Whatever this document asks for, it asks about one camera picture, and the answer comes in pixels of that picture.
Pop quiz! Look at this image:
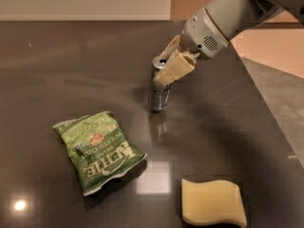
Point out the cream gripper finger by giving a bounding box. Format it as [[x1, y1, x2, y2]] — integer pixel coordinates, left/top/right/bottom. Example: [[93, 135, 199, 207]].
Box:
[[153, 50, 200, 86], [160, 35, 183, 61]]

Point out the silver blue redbull can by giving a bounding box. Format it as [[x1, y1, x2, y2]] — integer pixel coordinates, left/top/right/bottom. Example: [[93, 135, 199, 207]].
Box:
[[149, 56, 171, 111]]

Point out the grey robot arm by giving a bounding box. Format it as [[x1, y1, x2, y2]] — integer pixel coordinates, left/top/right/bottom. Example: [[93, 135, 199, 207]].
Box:
[[154, 0, 304, 86]]

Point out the green jalapeno chip bag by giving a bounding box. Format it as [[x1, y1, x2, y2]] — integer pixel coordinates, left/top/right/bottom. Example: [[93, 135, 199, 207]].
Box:
[[53, 111, 146, 196]]

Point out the yellow sponge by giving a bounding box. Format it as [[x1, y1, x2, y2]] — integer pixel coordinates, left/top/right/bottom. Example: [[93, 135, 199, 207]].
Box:
[[181, 179, 247, 228]]

